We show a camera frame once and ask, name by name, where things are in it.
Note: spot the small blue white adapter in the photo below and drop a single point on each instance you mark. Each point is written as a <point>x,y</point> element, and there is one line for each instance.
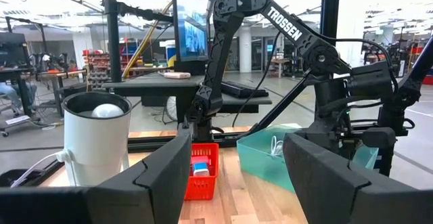
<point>201,170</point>

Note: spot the white ball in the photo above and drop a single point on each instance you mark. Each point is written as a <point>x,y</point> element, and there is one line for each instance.
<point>107,110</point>

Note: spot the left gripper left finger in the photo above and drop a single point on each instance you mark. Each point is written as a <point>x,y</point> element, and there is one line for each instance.
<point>118,200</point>

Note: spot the black desk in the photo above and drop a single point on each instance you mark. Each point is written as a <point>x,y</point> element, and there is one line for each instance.
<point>152,85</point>

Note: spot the teal translucent plastic bin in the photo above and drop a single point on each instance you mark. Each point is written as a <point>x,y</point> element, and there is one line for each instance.
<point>260,156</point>

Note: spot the red slotted plastic basket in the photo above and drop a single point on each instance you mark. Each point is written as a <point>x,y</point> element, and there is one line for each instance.
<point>203,186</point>

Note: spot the small white flat device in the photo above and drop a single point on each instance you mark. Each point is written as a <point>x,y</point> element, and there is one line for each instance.
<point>177,75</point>

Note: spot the monitor with blue screen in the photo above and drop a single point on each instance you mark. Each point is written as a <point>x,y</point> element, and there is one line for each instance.
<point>191,31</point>

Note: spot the person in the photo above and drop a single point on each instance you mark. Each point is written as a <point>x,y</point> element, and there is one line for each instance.
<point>13,93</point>

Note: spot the black clamp mount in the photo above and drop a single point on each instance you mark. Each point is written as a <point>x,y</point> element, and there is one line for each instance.
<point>11,178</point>

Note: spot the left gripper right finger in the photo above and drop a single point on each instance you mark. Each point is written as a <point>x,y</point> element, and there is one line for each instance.
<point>338,197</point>

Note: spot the black keyboard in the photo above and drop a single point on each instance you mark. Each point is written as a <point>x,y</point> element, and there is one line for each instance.
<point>243,90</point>

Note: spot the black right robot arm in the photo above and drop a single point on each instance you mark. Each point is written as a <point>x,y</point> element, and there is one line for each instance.
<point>287,26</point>

